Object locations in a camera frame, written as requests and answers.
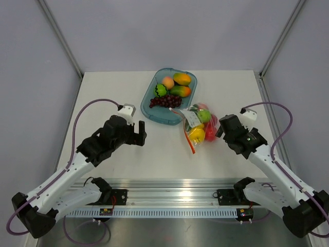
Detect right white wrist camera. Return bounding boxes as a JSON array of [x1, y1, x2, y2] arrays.
[[239, 109, 258, 130]]

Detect orange yellow mango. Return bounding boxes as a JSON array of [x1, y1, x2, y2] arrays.
[[173, 73, 192, 86]]

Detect dark grapes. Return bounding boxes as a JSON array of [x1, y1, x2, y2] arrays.
[[149, 95, 182, 108]]

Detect pale peach top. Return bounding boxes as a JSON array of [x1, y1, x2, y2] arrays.
[[162, 76, 175, 90]]

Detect aluminium mounting rail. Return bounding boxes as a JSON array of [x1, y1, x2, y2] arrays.
[[60, 179, 283, 206]]

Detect red apple front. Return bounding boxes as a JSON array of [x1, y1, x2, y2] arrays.
[[209, 114, 218, 127]]

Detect green guava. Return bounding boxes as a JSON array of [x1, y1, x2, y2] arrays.
[[197, 109, 211, 123]]

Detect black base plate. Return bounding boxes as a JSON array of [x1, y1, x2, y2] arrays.
[[212, 188, 260, 206], [87, 189, 128, 206]]

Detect teal plastic fruit basket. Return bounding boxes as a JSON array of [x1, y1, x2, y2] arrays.
[[140, 68, 197, 126]]

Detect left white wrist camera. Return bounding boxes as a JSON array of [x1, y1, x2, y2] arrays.
[[118, 104, 136, 125]]

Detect yellow lemon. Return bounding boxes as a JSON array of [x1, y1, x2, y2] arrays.
[[189, 127, 205, 143]]

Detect right aluminium frame post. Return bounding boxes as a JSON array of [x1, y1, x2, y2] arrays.
[[259, 0, 308, 80]]

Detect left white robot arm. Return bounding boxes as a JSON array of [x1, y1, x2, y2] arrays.
[[11, 115, 147, 239]]

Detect left control board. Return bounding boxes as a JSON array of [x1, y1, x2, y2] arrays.
[[99, 208, 113, 216]]

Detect green cucumber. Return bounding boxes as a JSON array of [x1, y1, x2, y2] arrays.
[[184, 120, 197, 132]]

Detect right control board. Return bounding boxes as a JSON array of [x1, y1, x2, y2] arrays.
[[236, 208, 254, 224]]

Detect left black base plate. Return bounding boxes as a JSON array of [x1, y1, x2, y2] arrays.
[[87, 189, 128, 206]]

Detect white slotted cable duct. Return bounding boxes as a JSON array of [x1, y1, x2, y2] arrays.
[[67, 207, 237, 219]]

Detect control board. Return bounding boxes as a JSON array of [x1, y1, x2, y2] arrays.
[[99, 208, 113, 216], [236, 208, 254, 224]]

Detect left aluminium frame post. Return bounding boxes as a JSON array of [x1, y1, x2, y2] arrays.
[[36, 0, 84, 81]]

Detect clear zip top bag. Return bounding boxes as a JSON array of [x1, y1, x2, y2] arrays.
[[169, 105, 220, 154]]

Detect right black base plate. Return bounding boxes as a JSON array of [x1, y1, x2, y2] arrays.
[[212, 188, 260, 206]]

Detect green lime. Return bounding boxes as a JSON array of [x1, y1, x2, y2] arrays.
[[154, 84, 169, 97]]

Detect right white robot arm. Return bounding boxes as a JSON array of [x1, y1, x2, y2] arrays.
[[216, 114, 328, 238]]

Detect aluminium frame post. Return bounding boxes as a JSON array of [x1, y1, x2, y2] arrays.
[[36, 0, 84, 81], [259, 0, 308, 80]]

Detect orange fruit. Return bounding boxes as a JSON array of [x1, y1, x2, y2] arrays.
[[170, 85, 192, 98]]

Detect red apple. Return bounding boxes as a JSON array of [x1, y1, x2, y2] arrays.
[[209, 114, 218, 127], [205, 126, 217, 142]]

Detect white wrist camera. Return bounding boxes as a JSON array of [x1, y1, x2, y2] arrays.
[[239, 109, 258, 130], [118, 104, 136, 125]]

